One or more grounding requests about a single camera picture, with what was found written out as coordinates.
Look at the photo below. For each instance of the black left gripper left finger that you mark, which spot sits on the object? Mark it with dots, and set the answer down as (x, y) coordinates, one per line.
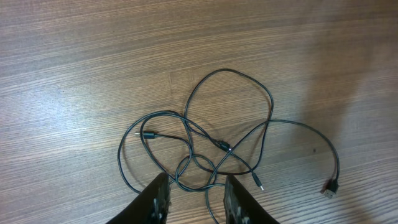
(151, 206)

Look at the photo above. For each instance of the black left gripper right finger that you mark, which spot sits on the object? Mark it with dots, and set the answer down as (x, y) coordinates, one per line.
(241, 207)

